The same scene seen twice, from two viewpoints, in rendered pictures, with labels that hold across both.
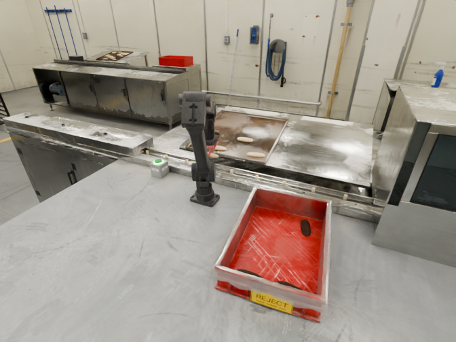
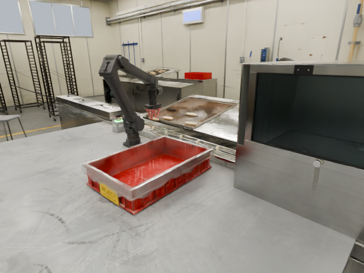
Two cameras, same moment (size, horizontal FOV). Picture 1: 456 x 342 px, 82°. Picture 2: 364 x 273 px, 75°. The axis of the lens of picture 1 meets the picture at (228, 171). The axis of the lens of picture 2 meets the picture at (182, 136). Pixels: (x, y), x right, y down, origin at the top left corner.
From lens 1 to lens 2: 0.70 m
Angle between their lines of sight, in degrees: 22
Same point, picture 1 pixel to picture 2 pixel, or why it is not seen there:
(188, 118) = (103, 69)
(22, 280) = not seen: outside the picture
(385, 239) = (242, 182)
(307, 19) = (314, 40)
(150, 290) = (50, 178)
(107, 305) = (21, 179)
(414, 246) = (263, 189)
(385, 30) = not seen: outside the picture
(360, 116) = not seen: outside the picture
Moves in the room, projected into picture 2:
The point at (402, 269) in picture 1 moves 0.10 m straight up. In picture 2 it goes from (244, 205) to (246, 180)
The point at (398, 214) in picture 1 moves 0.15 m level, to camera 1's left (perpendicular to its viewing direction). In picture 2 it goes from (246, 154) to (207, 149)
